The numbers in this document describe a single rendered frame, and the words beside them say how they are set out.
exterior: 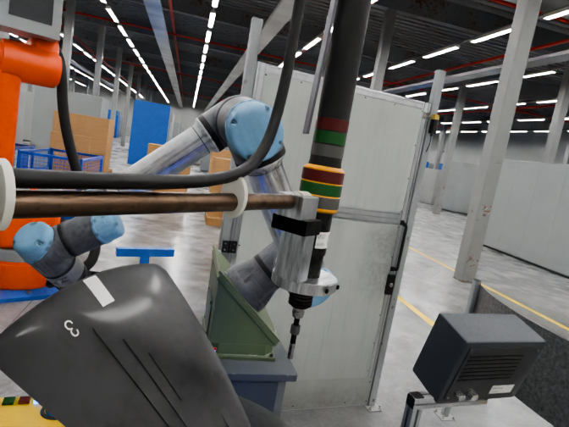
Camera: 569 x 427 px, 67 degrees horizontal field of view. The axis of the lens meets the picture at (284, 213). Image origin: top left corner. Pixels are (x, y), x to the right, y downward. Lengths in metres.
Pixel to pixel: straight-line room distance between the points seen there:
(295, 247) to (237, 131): 0.49
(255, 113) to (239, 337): 0.62
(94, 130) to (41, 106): 3.02
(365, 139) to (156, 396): 2.24
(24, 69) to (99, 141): 4.21
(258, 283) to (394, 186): 1.65
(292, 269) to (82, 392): 0.21
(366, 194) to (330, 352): 1.00
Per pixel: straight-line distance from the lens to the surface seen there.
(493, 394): 1.29
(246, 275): 1.20
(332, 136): 0.43
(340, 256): 2.60
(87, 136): 8.39
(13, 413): 0.92
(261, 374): 1.20
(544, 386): 2.51
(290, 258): 0.43
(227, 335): 1.22
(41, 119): 11.20
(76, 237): 0.95
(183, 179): 0.29
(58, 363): 0.41
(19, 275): 4.30
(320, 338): 2.75
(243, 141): 0.88
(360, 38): 0.45
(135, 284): 0.49
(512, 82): 7.44
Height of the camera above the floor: 1.58
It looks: 8 degrees down
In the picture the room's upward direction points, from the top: 10 degrees clockwise
